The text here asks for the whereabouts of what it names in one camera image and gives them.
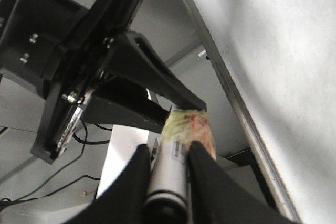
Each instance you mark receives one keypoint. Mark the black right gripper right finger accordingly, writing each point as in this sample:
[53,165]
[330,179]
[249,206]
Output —
[216,198]

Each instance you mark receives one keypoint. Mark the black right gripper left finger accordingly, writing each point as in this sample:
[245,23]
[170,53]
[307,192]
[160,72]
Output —
[123,201]

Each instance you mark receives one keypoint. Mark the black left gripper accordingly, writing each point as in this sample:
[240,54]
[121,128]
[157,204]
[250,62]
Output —
[55,49]

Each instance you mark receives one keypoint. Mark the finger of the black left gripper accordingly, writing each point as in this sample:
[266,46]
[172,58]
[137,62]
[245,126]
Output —
[127,104]
[131,56]

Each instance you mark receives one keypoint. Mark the black and white whiteboard marker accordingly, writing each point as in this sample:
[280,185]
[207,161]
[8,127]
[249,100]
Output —
[167,195]

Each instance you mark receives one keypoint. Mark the white whiteboard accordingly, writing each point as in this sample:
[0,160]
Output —
[275,60]

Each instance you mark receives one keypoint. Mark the white paper sheet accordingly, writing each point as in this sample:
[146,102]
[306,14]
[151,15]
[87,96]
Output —
[123,143]

